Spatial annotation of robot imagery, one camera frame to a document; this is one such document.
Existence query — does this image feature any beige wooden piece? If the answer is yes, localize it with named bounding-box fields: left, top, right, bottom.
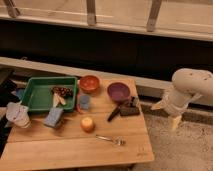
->
left=53, top=93, right=66, bottom=107

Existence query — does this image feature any purple bowl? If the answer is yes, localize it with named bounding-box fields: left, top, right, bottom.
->
left=107, top=82, right=130, bottom=102

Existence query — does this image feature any green plastic tray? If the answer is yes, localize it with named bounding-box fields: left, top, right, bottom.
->
left=21, top=76, right=77, bottom=113

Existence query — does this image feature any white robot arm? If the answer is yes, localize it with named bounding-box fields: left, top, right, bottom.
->
left=151, top=68, right=213, bottom=131

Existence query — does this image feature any blue sponge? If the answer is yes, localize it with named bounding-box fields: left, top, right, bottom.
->
left=44, top=107, right=63, bottom=128

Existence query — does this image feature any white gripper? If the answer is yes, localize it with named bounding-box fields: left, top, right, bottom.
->
left=151, top=86, right=202, bottom=131

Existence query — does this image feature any silver fork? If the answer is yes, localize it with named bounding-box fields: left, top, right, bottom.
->
left=95, top=135, right=126, bottom=146

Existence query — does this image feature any blue cup with red ring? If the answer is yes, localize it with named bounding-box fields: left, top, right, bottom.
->
left=76, top=94, right=90, bottom=113

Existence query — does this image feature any blue cloth piece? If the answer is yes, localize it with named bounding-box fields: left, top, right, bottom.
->
left=13, top=88, right=25, bottom=100

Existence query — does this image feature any orange apple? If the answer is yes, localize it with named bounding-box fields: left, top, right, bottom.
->
left=80, top=117, right=95, bottom=133

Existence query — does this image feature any orange bowl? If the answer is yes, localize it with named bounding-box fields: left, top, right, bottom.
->
left=79, top=75, right=100, bottom=93

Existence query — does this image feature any brown pinecone-like object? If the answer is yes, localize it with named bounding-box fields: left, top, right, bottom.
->
left=52, top=87, right=73, bottom=97

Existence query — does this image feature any black object at left edge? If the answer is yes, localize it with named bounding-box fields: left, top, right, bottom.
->
left=0, top=68, right=19, bottom=107

